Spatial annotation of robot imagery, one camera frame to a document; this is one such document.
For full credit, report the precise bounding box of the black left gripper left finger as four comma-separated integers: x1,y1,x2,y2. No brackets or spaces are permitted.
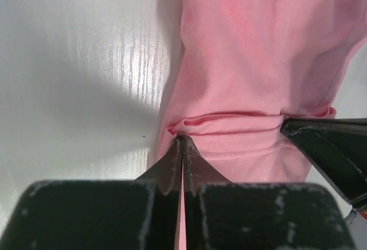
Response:
1,137,182,249

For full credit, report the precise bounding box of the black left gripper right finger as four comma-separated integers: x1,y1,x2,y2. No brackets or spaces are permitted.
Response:
182,136,356,249

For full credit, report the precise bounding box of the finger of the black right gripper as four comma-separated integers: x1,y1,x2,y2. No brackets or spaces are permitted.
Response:
280,118,366,210

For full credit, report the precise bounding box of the pink t-shirt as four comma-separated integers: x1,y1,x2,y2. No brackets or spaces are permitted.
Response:
155,0,367,250

